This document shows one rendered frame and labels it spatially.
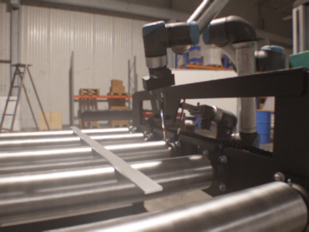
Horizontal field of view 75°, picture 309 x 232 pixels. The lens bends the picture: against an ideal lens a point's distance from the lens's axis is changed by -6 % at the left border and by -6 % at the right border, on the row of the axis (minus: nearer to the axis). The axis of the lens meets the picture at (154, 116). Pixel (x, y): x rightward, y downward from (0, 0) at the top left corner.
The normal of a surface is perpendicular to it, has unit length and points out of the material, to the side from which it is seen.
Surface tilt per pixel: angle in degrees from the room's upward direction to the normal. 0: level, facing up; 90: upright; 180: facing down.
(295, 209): 59
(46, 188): 53
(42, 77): 90
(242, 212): 37
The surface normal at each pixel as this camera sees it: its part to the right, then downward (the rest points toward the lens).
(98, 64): 0.40, 0.05
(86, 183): 0.33, -0.55
